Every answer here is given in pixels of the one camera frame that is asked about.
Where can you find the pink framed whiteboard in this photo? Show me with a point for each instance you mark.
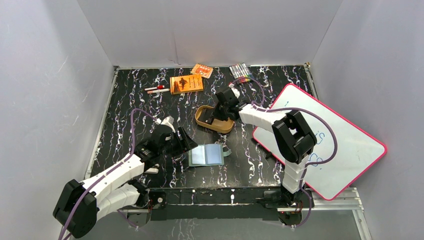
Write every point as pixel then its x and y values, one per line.
pixel 342 151

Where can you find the white marker pen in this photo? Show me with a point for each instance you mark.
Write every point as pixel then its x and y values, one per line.
pixel 158 91

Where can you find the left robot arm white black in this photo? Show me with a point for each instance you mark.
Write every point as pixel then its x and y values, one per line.
pixel 82 204

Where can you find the black whiteboard clip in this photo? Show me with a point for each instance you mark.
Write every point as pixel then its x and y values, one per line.
pixel 269 155

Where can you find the tan oval tray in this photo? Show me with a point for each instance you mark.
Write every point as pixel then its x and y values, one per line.
pixel 219 126

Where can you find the orange book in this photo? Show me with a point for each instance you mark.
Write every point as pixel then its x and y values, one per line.
pixel 186 84

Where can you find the aluminium frame rail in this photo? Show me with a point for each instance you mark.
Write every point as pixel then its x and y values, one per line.
pixel 348 200

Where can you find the small orange card pack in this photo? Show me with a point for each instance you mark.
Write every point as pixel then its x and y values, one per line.
pixel 203 70

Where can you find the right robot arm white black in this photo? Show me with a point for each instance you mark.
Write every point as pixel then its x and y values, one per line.
pixel 292 134

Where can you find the white whiteboard eraser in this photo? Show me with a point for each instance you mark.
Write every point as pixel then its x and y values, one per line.
pixel 152 170

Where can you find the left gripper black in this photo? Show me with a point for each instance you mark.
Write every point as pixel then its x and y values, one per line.
pixel 180 139

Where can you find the black cards in tray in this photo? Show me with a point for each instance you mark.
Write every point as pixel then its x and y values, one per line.
pixel 206 115

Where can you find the coloured marker set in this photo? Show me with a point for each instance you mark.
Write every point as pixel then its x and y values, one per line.
pixel 241 72

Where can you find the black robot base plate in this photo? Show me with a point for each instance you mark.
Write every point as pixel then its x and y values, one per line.
pixel 216 203

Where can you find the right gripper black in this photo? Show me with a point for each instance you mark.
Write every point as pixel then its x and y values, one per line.
pixel 217 114

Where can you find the red capped marker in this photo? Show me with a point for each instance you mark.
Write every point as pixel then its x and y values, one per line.
pixel 159 87

